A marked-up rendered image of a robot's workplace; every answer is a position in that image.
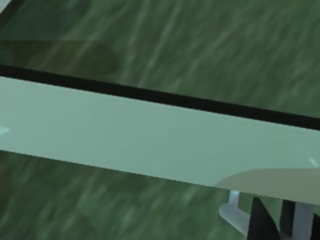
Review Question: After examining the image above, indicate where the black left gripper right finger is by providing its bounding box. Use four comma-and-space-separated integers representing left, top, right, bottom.
279, 199, 297, 240

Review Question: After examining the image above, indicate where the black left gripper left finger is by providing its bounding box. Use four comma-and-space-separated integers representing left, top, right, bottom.
247, 196, 280, 240

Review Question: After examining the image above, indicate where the grey table leg tube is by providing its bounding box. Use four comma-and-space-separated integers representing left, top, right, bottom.
293, 201, 314, 240

